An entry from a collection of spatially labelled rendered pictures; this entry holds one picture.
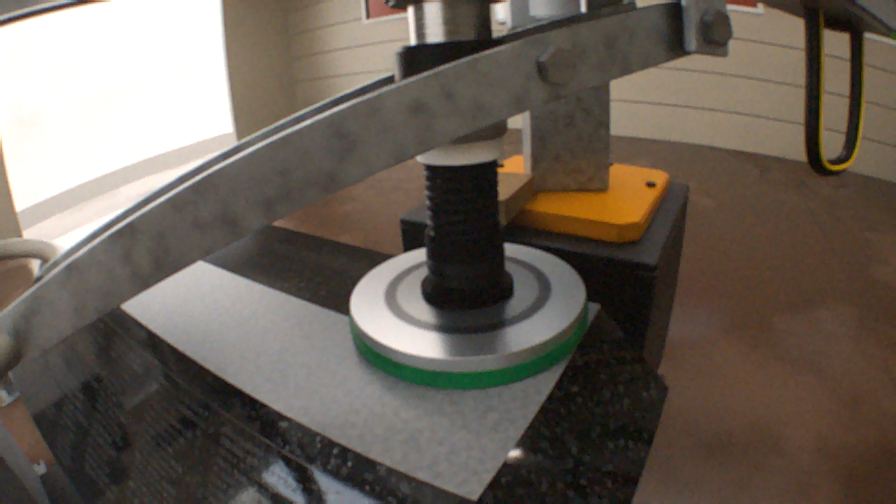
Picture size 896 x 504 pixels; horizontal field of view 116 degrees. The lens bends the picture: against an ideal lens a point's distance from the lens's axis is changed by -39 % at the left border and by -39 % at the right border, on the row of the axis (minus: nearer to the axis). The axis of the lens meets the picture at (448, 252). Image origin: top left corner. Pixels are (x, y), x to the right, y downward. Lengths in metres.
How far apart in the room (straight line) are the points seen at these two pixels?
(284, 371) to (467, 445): 0.17
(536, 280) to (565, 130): 0.66
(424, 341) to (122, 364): 0.39
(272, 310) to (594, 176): 0.80
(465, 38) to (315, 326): 0.29
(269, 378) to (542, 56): 0.32
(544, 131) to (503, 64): 0.73
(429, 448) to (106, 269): 0.26
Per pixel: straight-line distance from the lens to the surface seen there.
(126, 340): 0.60
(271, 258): 0.62
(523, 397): 0.34
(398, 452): 0.30
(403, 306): 0.40
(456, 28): 0.34
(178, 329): 0.52
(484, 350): 0.34
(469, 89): 0.31
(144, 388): 0.53
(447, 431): 0.31
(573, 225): 0.92
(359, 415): 0.33
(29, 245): 0.73
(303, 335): 0.44
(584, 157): 1.07
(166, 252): 0.33
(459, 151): 0.34
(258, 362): 0.42
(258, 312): 0.50
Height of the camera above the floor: 1.09
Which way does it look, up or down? 24 degrees down
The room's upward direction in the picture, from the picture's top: 4 degrees counter-clockwise
